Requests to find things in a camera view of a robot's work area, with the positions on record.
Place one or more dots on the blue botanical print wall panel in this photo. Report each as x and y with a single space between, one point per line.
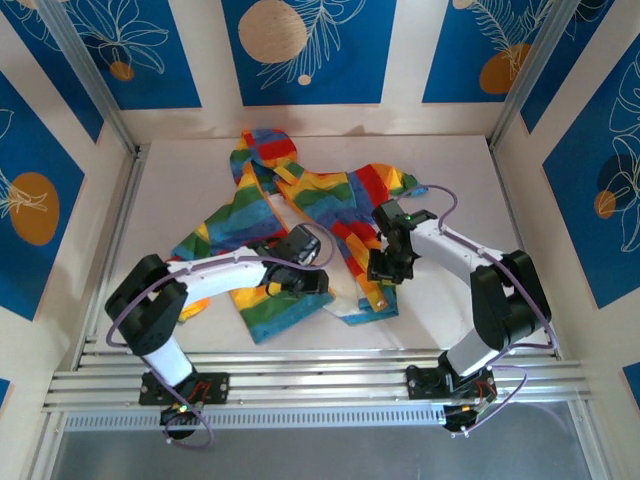
145 55
590 60
480 55
632 380
35 210
320 55
600 200
55 85
3 395

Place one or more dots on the aluminium corner post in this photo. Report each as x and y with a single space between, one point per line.
90 80
530 75

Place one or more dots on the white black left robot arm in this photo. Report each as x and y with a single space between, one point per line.
220 272

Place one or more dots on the rainbow striped zip jacket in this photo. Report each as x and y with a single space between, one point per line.
310 190

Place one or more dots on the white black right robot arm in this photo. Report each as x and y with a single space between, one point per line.
450 245

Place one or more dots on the aluminium front rail beam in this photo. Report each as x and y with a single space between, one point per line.
320 382

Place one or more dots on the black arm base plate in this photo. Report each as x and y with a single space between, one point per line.
215 387
425 382

